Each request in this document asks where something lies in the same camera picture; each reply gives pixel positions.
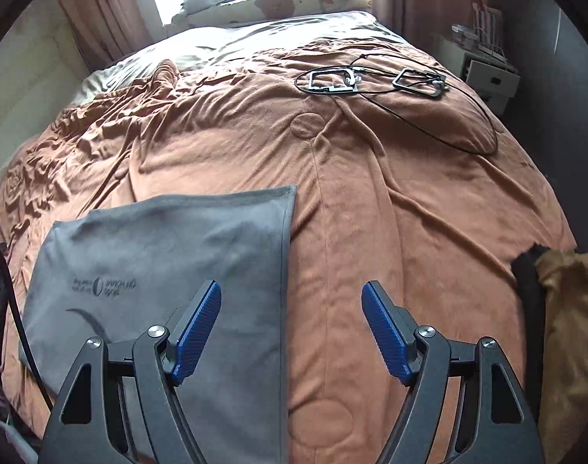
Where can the grey t-shirt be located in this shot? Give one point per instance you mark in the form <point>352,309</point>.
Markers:
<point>154,241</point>

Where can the pinkish brown curtain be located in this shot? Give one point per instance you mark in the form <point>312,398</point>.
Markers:
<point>419,0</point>
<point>105,9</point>

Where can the brown blanket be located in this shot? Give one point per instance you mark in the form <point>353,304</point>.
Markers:
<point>371,203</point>

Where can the black rectangular frame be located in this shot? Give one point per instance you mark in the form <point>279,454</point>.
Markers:
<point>330,90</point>
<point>415,90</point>

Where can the pink white organiser rack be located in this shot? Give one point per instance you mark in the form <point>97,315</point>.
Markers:
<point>487,19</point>

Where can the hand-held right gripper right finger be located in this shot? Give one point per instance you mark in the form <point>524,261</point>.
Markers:
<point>386,333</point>

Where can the printed cream pillow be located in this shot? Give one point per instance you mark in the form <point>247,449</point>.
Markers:
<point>274,7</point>

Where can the black garment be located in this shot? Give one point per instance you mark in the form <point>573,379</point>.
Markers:
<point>531,290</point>

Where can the white plush toy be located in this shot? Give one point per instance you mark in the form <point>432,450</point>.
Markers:
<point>207,0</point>

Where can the mustard yellow garment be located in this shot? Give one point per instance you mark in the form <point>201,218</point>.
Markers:
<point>574,324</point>

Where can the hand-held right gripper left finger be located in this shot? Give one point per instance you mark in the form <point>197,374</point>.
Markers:
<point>197,333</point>

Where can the white nightstand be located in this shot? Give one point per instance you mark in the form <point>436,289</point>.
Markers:
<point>487,82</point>

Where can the grey-green bed sheet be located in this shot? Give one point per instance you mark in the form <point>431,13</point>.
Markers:
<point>255,38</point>

